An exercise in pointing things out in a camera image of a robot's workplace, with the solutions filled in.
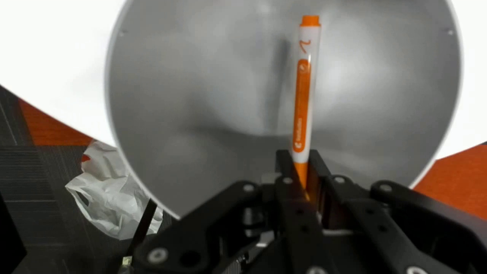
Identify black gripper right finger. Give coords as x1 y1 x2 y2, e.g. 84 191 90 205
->
306 147 487 274

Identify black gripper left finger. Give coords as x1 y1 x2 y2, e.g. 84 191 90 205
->
121 147 329 274

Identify orange and white marker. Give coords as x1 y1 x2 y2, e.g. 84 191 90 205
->
290 13 325 200

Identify grey bowl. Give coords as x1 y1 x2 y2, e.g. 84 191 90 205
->
104 0 463 220

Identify white plastic bag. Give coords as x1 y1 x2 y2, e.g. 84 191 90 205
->
64 140 168 242

